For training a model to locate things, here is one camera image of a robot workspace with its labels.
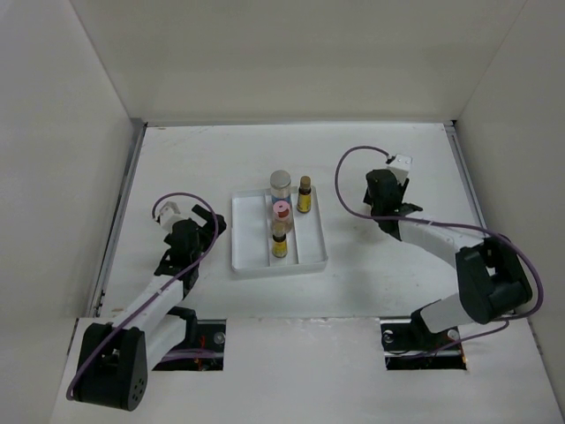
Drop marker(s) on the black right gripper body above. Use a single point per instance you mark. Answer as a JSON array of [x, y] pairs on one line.
[[374, 210]]

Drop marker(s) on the pink cap spice bottle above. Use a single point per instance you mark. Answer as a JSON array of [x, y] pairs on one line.
[[282, 215]]

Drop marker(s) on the gold cap yellow bottle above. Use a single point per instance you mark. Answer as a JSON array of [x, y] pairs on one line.
[[304, 195], [279, 237]]

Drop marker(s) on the silver lid blue label jar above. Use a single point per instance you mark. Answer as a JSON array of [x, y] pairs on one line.
[[280, 181]]

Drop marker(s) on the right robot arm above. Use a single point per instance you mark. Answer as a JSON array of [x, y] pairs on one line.
[[490, 278]]

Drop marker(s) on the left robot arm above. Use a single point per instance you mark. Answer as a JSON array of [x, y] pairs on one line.
[[154, 331]]

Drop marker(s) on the white divided plastic tray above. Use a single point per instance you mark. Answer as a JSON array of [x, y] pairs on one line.
[[261, 248]]

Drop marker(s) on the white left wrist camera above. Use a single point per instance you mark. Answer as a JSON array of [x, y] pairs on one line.
[[168, 215]]

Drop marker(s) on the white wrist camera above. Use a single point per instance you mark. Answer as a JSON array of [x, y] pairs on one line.
[[168, 215], [400, 166]]

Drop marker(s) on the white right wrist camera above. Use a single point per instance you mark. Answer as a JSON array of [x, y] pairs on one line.
[[400, 166]]

